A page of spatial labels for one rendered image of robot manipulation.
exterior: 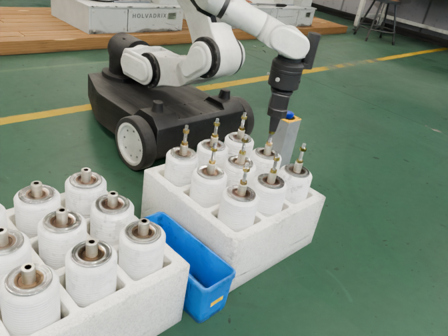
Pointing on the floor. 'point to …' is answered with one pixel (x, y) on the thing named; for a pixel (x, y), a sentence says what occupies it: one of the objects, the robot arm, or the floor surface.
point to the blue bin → (198, 270)
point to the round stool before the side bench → (383, 19)
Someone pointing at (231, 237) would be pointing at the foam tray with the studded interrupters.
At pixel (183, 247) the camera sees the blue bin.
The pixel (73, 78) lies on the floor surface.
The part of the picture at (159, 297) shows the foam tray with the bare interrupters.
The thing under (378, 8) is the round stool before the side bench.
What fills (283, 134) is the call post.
